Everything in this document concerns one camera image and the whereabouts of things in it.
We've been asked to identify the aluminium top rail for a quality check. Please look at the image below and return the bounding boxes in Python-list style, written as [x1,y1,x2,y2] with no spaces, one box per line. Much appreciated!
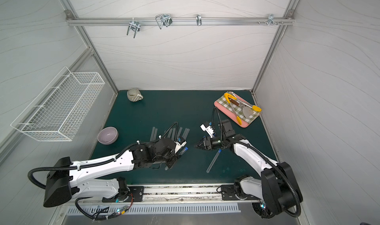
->
[66,16,295,26]

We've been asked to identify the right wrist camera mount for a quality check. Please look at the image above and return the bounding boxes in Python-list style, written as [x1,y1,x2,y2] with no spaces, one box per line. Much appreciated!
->
[200,122,216,138]

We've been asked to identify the yellow handled metal tongs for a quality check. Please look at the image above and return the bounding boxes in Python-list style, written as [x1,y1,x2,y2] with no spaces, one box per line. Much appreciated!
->
[224,92,262,126]

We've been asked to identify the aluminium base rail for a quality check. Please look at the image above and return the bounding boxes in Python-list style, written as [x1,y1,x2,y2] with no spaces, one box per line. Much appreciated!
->
[67,179,262,205]

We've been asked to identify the striped ceramic cup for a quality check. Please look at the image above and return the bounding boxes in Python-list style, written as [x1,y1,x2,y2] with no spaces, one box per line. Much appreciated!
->
[127,88,143,102]

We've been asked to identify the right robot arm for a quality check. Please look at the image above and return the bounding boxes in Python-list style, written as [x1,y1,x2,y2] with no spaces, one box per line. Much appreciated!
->
[195,134,303,219]

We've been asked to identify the metal hook clamp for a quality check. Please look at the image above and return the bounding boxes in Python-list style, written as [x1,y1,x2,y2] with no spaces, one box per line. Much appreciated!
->
[155,13,173,29]
[196,14,202,26]
[257,14,284,26]
[127,20,141,38]

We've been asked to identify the white wire basket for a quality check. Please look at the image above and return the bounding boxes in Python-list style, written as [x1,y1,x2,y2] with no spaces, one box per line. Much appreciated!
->
[11,67,105,142]

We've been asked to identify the white slotted cable duct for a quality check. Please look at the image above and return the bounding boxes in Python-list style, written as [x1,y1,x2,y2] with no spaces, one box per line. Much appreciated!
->
[66,203,241,216]

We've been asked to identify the purple bowl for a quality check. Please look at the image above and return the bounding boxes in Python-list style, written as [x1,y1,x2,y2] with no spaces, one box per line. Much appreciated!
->
[97,127,119,145]

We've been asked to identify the green white checkered cloth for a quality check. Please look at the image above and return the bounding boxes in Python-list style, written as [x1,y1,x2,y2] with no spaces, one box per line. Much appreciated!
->
[215,92,261,125]

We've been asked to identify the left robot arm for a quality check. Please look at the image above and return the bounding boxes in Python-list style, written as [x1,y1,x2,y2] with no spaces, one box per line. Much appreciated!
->
[27,137,187,208]

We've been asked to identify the brown handled metal spatula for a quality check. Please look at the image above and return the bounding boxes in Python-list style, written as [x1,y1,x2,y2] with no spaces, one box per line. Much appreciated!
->
[230,98,255,119]

